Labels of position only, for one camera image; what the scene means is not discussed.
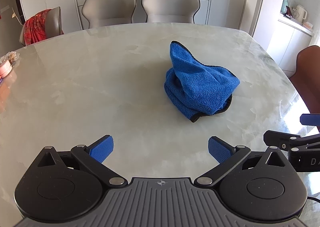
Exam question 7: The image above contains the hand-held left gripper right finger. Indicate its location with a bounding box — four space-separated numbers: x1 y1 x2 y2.
194 136 286 189

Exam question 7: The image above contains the brown chair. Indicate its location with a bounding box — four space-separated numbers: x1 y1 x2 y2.
287 45 320 115

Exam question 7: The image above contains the clear plastic bag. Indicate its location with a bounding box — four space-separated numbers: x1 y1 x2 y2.
0 51 20 64

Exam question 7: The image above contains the red patterned cloth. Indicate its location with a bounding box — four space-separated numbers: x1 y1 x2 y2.
23 9 54 46

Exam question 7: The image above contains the pink round container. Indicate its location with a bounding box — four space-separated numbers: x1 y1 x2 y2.
0 61 13 79

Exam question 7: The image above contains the grey upholstered chair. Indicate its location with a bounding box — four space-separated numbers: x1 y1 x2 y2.
141 0 201 24
82 0 137 30

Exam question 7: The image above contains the white branch decoration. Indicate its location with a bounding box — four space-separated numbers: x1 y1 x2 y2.
7 0 26 26

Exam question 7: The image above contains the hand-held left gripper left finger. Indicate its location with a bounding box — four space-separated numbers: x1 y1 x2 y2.
37 135 128 188

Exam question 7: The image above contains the grey chair with red cloth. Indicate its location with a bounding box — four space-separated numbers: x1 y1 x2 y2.
19 6 64 47

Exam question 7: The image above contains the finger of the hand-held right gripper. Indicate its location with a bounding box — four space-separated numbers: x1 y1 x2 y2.
300 114 320 126
263 130 304 154

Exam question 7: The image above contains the white side counter cabinet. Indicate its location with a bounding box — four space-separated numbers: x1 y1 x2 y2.
266 14 315 73

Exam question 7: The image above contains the mint green jug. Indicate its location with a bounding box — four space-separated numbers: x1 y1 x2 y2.
280 0 291 15

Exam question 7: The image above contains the blue towel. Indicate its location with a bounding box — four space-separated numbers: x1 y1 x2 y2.
164 40 241 123

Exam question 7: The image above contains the white electric kettle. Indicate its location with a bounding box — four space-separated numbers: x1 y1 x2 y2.
292 5 308 24

